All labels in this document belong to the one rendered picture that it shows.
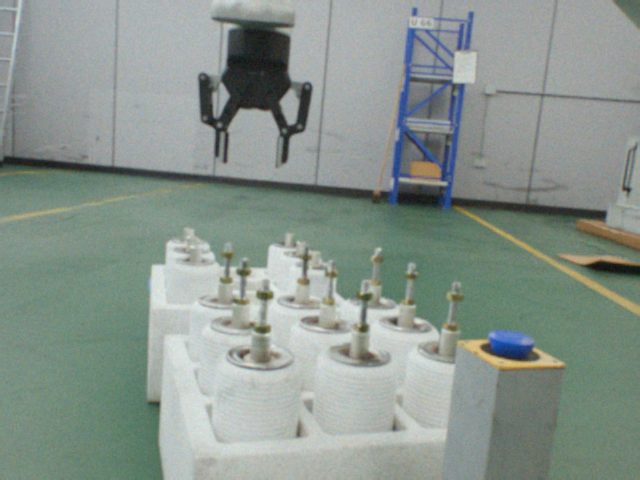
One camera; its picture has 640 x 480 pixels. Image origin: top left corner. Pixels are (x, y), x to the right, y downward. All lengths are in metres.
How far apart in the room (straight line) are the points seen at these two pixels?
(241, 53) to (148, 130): 6.81
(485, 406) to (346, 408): 0.18
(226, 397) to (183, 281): 0.53
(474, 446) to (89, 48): 7.48
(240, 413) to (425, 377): 0.22
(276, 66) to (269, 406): 0.39
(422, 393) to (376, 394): 0.08
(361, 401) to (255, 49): 0.41
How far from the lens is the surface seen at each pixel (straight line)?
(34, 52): 8.14
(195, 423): 0.71
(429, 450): 0.72
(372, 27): 7.24
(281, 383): 0.66
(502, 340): 0.58
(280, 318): 0.91
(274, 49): 0.74
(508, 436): 0.59
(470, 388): 0.60
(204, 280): 1.17
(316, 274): 1.20
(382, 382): 0.70
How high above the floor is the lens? 0.48
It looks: 9 degrees down
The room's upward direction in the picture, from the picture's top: 5 degrees clockwise
